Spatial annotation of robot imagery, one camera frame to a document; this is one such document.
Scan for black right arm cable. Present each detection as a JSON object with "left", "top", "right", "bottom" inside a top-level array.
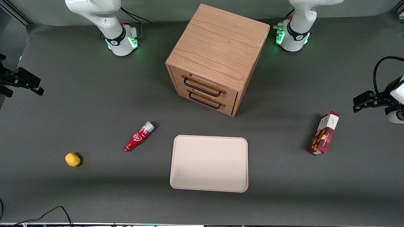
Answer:
[{"left": 120, "top": 7, "right": 152, "bottom": 38}]

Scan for right gripper body dark grey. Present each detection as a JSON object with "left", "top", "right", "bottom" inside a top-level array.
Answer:
[{"left": 0, "top": 70, "right": 20, "bottom": 98}]

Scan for aluminium frame rail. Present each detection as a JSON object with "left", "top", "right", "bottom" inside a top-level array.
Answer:
[{"left": 0, "top": 3, "right": 33, "bottom": 26}]

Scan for black cable on floor edge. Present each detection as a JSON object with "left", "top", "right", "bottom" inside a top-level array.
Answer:
[{"left": 0, "top": 199, "right": 74, "bottom": 227}]

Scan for black looped gripper cable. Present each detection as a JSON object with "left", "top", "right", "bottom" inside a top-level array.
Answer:
[{"left": 373, "top": 56, "right": 404, "bottom": 96}]

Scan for yellow lemon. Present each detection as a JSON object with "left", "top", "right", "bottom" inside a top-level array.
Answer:
[{"left": 65, "top": 153, "right": 81, "bottom": 167}]

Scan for beige plastic tray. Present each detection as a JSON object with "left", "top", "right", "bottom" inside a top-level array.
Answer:
[{"left": 169, "top": 135, "right": 249, "bottom": 193}]

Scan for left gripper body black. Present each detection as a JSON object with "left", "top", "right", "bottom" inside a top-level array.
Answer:
[{"left": 373, "top": 77, "right": 403, "bottom": 109}]

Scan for red cola bottle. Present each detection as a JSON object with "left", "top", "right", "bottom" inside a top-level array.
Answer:
[{"left": 124, "top": 121, "right": 155, "bottom": 153}]

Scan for wooden drawer cabinet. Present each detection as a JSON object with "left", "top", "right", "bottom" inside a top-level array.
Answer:
[{"left": 165, "top": 3, "right": 271, "bottom": 118}]

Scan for wooden drawer with black handle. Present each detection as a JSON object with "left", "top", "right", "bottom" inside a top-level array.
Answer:
[
  {"left": 175, "top": 86, "right": 237, "bottom": 116},
  {"left": 170, "top": 66, "right": 239, "bottom": 104}
]

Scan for black metal drawer handle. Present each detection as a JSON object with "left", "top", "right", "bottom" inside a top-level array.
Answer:
[
  {"left": 188, "top": 91, "right": 222, "bottom": 110},
  {"left": 183, "top": 77, "right": 222, "bottom": 97}
]

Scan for red snack box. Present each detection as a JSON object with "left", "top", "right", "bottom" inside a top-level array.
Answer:
[{"left": 308, "top": 111, "right": 341, "bottom": 156}]

